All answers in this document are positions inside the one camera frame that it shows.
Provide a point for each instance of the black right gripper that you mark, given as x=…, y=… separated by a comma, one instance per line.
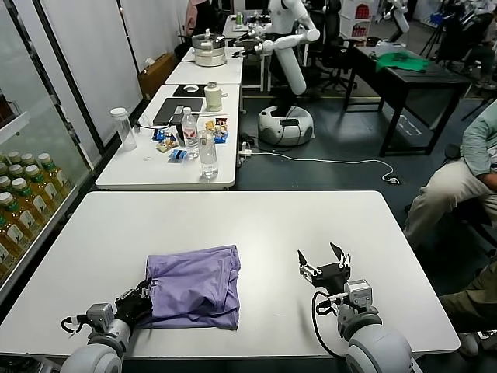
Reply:
x=333, y=276

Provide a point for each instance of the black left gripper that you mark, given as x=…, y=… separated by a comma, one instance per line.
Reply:
x=134, y=307

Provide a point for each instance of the purple t-shirt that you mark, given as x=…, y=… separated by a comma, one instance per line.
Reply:
x=194, y=283

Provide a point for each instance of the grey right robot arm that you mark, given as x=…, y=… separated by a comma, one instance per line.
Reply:
x=372, y=346

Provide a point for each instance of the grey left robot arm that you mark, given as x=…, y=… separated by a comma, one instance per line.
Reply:
x=97, y=349

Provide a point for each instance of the white robot arm with black joint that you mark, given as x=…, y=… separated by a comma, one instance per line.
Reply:
x=400, y=19

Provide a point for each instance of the white side table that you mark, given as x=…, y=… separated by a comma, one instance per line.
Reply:
x=128, y=171

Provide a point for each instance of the seated person in green shirt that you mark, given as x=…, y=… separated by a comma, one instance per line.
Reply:
x=438, y=194

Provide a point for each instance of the small blue snack packet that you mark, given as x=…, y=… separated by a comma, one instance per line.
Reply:
x=177, y=155

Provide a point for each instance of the white power strip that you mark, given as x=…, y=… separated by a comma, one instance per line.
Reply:
x=244, y=148

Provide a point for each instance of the brown snack packet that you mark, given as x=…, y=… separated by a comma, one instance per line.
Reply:
x=166, y=145

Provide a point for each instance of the large clear water bottle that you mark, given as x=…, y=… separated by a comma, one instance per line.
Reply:
x=208, y=155

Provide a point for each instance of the yellow tea bottle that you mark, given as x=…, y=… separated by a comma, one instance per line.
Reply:
x=4, y=256
x=40, y=186
x=12, y=157
x=27, y=159
x=9, y=235
x=29, y=200
x=15, y=215
x=4, y=182
x=14, y=171
x=52, y=175

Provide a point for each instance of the blue and white snack packet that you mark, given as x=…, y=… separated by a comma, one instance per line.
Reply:
x=161, y=134

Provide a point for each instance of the water bottle with red label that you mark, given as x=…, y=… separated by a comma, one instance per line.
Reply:
x=189, y=133

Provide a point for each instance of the clear tumbler with white lid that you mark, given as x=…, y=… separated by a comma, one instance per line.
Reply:
x=125, y=129

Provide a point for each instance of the large blue snack packet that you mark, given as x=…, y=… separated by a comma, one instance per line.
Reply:
x=221, y=135

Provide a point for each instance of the black snack packet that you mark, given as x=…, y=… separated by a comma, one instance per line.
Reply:
x=221, y=121

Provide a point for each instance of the yellow snack packet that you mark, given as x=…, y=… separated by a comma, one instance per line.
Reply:
x=209, y=124

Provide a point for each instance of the small grey remote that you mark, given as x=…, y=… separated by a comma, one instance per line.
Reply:
x=178, y=109

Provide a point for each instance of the grey closed laptop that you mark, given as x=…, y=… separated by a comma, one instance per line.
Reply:
x=190, y=105

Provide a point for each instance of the black mouse pad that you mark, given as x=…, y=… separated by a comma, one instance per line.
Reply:
x=178, y=91

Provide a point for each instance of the cream mug with lid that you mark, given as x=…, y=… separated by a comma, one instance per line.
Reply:
x=213, y=97

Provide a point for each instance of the white humanoid robot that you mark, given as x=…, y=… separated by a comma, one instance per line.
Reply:
x=289, y=62

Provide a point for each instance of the white computer mouse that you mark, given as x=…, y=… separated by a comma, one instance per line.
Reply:
x=190, y=88

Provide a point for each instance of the brown cardboard box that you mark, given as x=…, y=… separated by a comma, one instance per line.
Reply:
x=155, y=75

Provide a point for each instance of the green cloth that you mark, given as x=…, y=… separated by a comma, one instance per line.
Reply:
x=400, y=61

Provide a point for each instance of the black desk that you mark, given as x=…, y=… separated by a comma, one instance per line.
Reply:
x=438, y=75

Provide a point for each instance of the black office chair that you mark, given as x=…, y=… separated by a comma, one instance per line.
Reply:
x=330, y=42

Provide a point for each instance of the glass door cabinet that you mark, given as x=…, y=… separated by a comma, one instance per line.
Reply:
x=39, y=97

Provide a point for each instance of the white table with steamer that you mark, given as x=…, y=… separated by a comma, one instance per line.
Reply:
x=209, y=74

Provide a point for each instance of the white steamer pot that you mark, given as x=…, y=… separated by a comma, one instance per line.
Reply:
x=209, y=50

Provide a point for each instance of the white shelf with red boxes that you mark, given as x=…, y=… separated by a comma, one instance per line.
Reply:
x=360, y=17

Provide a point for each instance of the small green bottle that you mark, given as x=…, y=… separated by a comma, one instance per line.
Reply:
x=239, y=17

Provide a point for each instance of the person in pink top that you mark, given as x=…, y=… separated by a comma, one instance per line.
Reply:
x=190, y=15

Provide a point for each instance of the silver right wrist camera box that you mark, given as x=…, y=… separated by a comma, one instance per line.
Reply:
x=358, y=294

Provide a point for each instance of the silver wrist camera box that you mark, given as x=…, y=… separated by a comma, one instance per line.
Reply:
x=101, y=316
x=358, y=294

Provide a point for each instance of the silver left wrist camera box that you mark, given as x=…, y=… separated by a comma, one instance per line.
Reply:
x=101, y=316

